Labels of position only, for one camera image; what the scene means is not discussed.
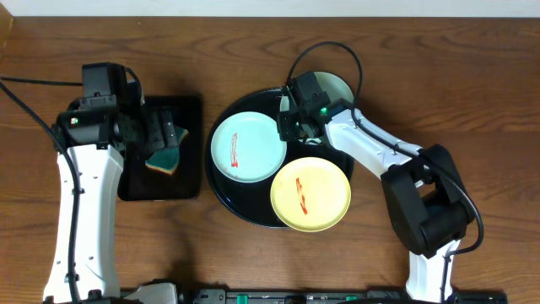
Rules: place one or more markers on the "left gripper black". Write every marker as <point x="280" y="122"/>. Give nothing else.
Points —
<point x="148" y="132"/>

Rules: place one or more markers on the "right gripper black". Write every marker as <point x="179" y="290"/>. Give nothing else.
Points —
<point x="285" y="132"/>

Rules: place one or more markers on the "green yellow sponge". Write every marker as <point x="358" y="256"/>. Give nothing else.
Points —
<point x="167" y="160"/>

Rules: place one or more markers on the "light blue plate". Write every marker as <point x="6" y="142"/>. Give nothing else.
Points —
<point x="246" y="147"/>

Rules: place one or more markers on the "yellow plate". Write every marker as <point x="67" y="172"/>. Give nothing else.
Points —
<point x="310" y="194"/>

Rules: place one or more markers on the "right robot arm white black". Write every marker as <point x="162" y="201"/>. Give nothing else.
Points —
<point x="428" y="206"/>

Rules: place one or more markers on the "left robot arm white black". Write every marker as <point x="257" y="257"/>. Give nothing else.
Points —
<point x="84" y="268"/>

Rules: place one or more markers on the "black rectangular tray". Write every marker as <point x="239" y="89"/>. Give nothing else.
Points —
<point x="140" y="183"/>

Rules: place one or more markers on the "black round tray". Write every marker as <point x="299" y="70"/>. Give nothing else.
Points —
<point x="251" y="200"/>

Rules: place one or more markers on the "pale green plate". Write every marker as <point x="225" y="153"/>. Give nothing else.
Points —
<point x="341" y="96"/>

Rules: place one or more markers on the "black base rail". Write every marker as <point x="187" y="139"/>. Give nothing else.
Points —
<point x="337" y="296"/>

